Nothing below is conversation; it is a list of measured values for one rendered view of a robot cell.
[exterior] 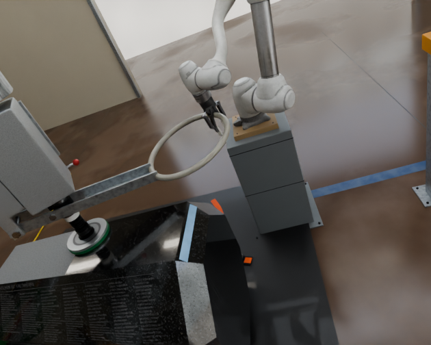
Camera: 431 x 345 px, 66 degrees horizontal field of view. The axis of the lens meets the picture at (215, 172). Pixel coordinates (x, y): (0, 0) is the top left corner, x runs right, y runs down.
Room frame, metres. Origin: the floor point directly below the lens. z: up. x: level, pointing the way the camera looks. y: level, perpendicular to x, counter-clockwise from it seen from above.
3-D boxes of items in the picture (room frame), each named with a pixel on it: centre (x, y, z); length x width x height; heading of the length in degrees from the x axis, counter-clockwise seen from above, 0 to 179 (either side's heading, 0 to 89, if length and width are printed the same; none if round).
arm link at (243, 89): (1.87, -0.37, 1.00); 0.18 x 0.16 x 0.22; 35
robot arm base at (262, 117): (1.88, -0.34, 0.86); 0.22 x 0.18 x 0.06; 87
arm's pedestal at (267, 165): (1.88, -0.36, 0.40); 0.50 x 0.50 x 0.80; 76
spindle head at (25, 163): (1.34, 0.79, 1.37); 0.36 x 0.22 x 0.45; 105
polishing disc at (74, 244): (1.36, 0.71, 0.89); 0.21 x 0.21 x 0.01
